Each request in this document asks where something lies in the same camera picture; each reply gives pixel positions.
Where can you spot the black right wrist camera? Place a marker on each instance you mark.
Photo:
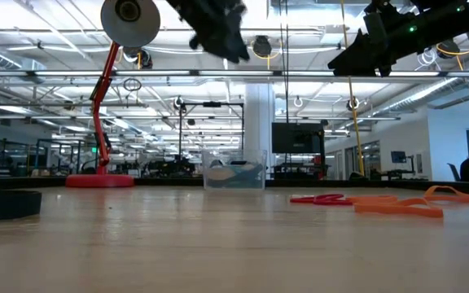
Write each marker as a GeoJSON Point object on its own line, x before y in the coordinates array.
{"type": "Point", "coordinates": [375, 26]}

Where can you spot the small blue-screen monitor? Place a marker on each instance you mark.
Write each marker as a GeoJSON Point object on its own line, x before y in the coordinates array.
{"type": "Point", "coordinates": [398, 157]}

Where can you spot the black office chair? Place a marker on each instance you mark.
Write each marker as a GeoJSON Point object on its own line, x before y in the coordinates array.
{"type": "Point", "coordinates": [454, 173]}

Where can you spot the black distant rig frame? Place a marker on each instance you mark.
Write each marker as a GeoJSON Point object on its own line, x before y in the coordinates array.
{"type": "Point", "coordinates": [212, 104]}

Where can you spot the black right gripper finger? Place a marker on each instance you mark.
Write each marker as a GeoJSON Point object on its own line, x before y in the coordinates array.
{"type": "Point", "coordinates": [360, 57]}

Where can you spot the black monitor screen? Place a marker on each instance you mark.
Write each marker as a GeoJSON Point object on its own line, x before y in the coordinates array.
{"type": "Point", "coordinates": [297, 138]}

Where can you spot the black aluminium table frame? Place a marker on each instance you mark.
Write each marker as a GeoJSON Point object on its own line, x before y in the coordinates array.
{"type": "Point", "coordinates": [157, 182]}

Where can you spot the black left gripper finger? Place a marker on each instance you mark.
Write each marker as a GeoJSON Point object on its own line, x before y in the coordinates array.
{"type": "Point", "coordinates": [236, 24]}
{"type": "Point", "coordinates": [222, 40]}

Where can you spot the white round column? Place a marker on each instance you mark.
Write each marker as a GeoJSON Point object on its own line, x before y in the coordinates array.
{"type": "Point", "coordinates": [259, 118]}

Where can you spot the clear plastic bin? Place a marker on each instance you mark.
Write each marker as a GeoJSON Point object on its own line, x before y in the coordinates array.
{"type": "Point", "coordinates": [261, 156]}

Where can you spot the large black rubber band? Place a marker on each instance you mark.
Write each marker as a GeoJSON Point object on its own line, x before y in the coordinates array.
{"type": "Point", "coordinates": [6, 205]}

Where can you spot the pale orange rubber band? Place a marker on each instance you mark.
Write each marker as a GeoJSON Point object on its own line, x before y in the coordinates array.
{"type": "Point", "coordinates": [377, 199]}

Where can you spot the red desk lamp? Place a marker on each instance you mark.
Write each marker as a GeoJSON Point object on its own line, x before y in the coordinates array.
{"type": "Point", "coordinates": [100, 181]}

